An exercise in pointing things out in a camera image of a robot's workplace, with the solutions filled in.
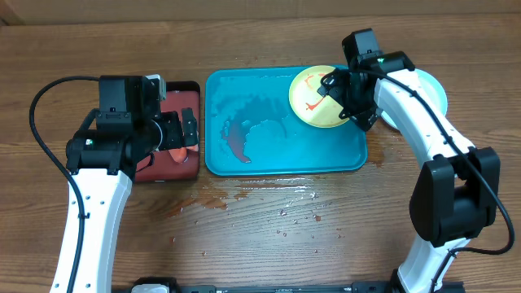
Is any green scrubbing sponge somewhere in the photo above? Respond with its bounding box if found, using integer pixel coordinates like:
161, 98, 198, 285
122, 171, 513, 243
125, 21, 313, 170
169, 145, 199, 164

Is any white plate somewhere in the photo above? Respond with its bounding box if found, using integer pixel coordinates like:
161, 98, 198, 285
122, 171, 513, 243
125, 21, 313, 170
379, 111, 398, 130

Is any yellow-green plate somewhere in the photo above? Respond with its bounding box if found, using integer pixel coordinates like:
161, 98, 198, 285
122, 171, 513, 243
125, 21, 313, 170
289, 65, 348, 129

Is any light blue plate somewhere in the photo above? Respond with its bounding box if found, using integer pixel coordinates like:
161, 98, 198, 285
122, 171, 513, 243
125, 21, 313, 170
374, 69, 449, 132

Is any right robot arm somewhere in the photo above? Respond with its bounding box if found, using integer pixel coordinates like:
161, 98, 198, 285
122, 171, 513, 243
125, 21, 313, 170
318, 28, 511, 292

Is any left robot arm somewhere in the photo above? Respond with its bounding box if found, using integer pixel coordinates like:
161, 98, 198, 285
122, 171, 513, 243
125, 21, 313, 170
51, 75, 200, 292

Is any black tray with red water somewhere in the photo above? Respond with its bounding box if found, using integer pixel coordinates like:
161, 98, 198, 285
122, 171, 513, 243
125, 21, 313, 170
135, 81, 200, 182

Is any teal plastic tray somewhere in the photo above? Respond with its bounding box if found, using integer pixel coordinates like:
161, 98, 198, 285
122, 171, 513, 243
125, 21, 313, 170
204, 66, 368, 177

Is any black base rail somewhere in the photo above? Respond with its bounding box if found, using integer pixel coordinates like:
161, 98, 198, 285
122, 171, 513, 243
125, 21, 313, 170
111, 281, 465, 293

